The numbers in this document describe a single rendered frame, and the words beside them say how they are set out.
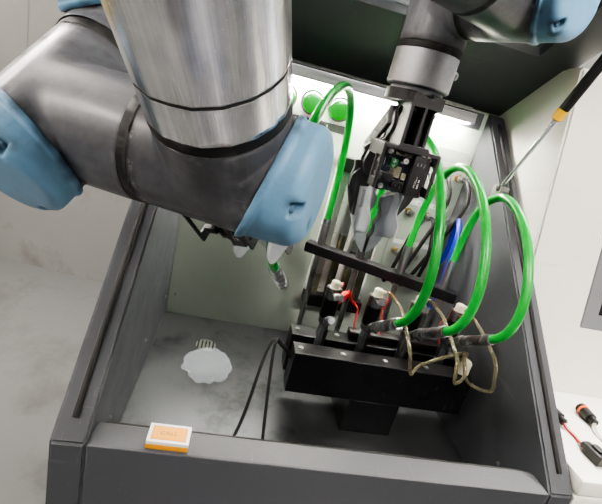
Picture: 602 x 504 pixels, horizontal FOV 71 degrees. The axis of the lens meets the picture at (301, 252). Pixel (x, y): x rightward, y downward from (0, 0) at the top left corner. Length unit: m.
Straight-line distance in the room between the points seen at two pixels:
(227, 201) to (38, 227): 2.91
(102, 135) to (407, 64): 0.36
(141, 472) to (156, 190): 0.42
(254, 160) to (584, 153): 0.78
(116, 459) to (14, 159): 0.40
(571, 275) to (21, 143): 0.87
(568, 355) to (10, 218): 3.00
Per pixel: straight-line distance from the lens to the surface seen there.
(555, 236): 0.90
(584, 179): 0.94
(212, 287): 1.04
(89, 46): 0.32
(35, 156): 0.28
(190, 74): 0.18
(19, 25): 3.02
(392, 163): 0.51
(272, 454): 0.60
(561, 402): 0.96
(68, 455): 0.60
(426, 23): 0.53
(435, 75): 0.53
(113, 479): 0.62
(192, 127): 0.20
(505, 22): 0.46
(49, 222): 3.07
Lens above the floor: 1.37
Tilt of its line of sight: 19 degrees down
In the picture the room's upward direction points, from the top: 15 degrees clockwise
